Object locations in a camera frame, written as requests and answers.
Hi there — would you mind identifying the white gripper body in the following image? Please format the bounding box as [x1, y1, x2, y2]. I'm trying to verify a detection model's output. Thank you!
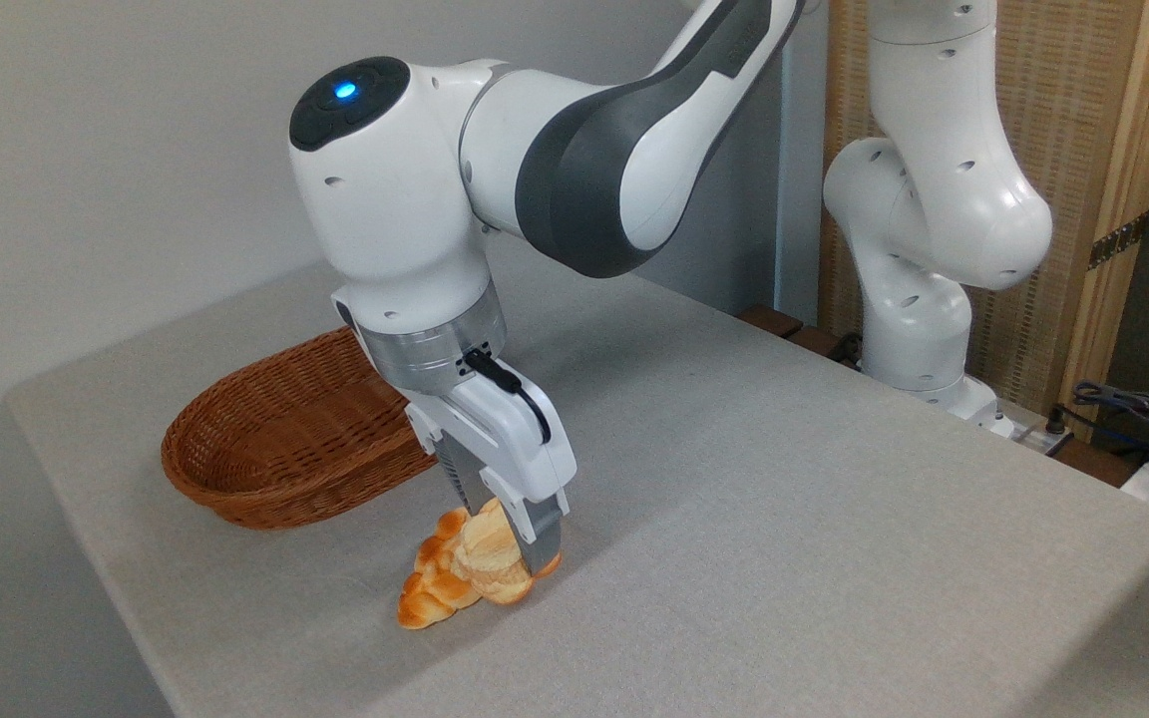
[403, 371, 577, 505]

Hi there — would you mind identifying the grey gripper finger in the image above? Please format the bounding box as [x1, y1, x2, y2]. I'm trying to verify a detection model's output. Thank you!
[405, 404, 492, 520]
[481, 467, 570, 579]

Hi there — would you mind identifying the black cable bundle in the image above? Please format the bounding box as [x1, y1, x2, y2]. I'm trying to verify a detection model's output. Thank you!
[1053, 380, 1149, 462]

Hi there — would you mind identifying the light blue vertical post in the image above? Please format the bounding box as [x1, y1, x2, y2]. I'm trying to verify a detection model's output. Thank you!
[779, 0, 830, 325]

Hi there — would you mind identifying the brown wicker basket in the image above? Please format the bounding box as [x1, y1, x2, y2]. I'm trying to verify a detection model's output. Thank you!
[161, 327, 439, 531]

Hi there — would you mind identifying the pale round bread roll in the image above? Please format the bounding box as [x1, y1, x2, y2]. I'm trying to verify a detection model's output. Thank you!
[449, 499, 537, 607]

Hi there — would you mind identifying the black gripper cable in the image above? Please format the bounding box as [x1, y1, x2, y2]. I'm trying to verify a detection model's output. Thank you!
[463, 347, 553, 446]

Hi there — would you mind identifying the wooden woven screen panel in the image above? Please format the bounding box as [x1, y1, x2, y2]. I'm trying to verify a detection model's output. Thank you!
[819, 0, 1149, 440]

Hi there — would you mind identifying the metal screen hinge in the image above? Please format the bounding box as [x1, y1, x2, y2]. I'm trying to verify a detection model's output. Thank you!
[1088, 213, 1149, 271]

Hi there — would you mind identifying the dark wooden base board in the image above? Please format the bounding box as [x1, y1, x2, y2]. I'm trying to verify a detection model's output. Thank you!
[740, 306, 867, 368]

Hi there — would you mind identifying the golden braided bread loaf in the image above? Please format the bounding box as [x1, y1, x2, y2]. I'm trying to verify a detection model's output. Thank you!
[397, 507, 564, 631]

